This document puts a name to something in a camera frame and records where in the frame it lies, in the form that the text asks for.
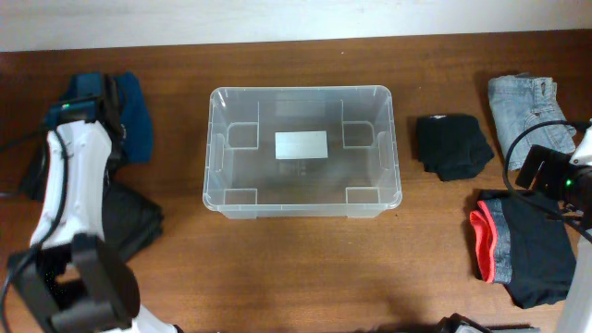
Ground black garment with tag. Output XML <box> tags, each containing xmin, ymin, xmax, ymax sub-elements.
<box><xmin>18</xmin><ymin>152</ymin><xmax>166</xmax><ymax>315</ymax></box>

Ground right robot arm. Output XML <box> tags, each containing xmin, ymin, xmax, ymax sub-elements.
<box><xmin>502</xmin><ymin>120</ymin><xmax>591</xmax><ymax>333</ymax></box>

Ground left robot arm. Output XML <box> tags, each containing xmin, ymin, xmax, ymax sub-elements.
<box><xmin>2</xmin><ymin>72</ymin><xmax>179</xmax><ymax>332</ymax></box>

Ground clear plastic storage bin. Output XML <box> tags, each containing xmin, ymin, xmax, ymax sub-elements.
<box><xmin>203</xmin><ymin>85</ymin><xmax>402</xmax><ymax>219</ymax></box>

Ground white label in bin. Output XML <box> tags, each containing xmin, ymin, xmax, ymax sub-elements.
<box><xmin>275</xmin><ymin>131</ymin><xmax>328</xmax><ymax>160</ymax></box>

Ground small folded black shirt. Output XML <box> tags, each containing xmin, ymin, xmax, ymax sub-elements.
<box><xmin>415</xmin><ymin>114</ymin><xmax>494</xmax><ymax>181</ymax></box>

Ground folded blue cloth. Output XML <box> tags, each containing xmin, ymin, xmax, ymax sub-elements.
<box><xmin>45</xmin><ymin>72</ymin><xmax>154</xmax><ymax>166</ymax></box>

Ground folded light blue jeans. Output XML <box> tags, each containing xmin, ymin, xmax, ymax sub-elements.
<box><xmin>488</xmin><ymin>73</ymin><xmax>575</xmax><ymax>170</ymax></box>

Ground black shorts with red trim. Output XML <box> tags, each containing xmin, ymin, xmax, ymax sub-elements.
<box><xmin>469</xmin><ymin>190</ymin><xmax>576</xmax><ymax>309</ymax></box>

